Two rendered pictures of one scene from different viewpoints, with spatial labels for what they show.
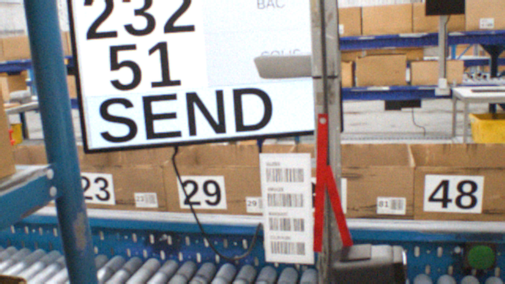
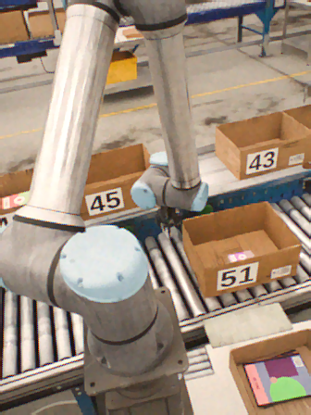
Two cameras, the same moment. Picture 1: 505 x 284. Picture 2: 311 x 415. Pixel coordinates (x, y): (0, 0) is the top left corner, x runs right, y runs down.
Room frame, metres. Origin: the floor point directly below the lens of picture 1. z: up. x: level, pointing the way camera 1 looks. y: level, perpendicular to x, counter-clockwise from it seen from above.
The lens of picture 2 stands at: (-0.15, -0.52, 1.94)
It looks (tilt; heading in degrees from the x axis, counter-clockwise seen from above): 38 degrees down; 332
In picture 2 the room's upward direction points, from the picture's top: 7 degrees counter-clockwise
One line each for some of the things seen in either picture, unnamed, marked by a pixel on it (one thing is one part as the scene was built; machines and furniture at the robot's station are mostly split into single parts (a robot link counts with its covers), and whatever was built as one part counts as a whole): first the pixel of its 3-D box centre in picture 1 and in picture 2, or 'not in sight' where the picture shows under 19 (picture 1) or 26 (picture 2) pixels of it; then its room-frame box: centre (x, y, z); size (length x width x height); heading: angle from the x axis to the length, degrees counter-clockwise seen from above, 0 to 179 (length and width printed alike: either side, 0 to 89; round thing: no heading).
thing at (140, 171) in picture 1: (132, 176); not in sight; (1.66, 0.45, 0.96); 0.39 x 0.29 x 0.17; 74
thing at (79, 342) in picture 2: not in sight; (75, 303); (0.89, -0.65, 0.72); 0.52 x 0.05 x 0.05; 165
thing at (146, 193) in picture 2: not in sight; (152, 188); (0.70, -0.98, 1.26); 0.12 x 0.12 x 0.09; 32
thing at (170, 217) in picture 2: not in sight; (168, 210); (0.77, -1.06, 1.08); 0.09 x 0.08 x 0.12; 166
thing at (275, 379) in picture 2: not in sight; (279, 378); (0.19, -1.06, 0.78); 0.19 x 0.14 x 0.02; 66
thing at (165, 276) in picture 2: not in sight; (165, 276); (0.79, -1.03, 0.72); 0.52 x 0.05 x 0.05; 165
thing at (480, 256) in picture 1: (481, 257); not in sight; (1.15, -0.61, 0.81); 0.07 x 0.01 x 0.07; 75
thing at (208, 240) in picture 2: not in sight; (237, 246); (0.65, -1.31, 0.83); 0.39 x 0.29 x 0.17; 71
